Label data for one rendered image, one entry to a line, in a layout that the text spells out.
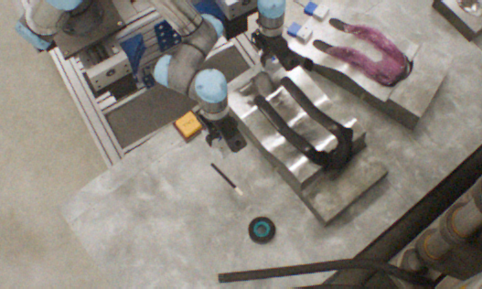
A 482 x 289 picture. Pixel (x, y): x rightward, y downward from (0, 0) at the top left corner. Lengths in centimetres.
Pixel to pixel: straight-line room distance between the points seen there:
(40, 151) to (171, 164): 117
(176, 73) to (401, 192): 83
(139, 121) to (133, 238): 89
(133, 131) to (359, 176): 115
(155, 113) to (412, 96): 120
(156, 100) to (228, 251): 105
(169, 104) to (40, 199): 77
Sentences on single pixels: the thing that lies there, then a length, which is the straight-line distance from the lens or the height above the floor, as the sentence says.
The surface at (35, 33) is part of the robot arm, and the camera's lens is 173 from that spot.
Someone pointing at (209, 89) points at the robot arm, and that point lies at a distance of 147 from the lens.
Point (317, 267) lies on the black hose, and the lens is 174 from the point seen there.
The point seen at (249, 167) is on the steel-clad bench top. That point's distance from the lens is 192.
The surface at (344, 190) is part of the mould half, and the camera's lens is 185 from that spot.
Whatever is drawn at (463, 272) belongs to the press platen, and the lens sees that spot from 168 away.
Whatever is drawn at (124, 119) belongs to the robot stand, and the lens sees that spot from 269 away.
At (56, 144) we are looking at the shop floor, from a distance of 297.
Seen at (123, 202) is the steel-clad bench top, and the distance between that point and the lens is 193.
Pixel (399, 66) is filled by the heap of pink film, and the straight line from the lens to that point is 201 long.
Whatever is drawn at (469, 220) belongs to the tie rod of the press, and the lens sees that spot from 134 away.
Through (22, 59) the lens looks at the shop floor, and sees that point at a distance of 326.
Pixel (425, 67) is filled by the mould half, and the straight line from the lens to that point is 202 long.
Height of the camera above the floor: 260
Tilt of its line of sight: 68 degrees down
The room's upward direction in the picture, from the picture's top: 4 degrees counter-clockwise
